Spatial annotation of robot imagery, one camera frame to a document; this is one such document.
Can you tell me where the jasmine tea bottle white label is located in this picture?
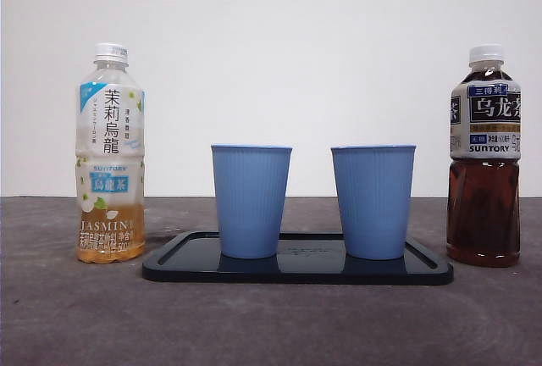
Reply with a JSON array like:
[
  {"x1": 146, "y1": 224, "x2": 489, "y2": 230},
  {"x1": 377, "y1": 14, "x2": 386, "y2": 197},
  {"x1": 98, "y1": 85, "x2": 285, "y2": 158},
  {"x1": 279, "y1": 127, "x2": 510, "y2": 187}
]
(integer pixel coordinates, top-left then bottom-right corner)
[{"x1": 75, "y1": 42, "x2": 147, "y2": 264}]

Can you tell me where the blue ribbed plastic cup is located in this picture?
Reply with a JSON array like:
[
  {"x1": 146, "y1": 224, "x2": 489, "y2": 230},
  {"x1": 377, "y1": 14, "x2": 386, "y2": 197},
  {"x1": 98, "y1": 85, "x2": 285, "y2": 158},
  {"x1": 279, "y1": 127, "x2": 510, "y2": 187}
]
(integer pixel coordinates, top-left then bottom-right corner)
[
  {"x1": 329, "y1": 143, "x2": 418, "y2": 261},
  {"x1": 210, "y1": 143, "x2": 294, "y2": 260}
]

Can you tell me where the dark oolong tea bottle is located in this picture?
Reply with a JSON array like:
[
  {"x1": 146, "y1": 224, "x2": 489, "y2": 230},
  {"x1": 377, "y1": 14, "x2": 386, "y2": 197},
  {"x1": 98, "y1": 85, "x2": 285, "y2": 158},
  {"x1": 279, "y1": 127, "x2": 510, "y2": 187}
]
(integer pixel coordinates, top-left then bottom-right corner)
[{"x1": 445, "y1": 43, "x2": 523, "y2": 269}]

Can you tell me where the dark blue rectangular tray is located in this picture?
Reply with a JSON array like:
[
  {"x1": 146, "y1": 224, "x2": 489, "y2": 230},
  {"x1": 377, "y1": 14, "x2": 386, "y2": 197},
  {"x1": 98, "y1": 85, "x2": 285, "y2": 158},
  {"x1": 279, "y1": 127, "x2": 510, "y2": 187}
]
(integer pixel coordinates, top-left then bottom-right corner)
[{"x1": 141, "y1": 230, "x2": 455, "y2": 286}]

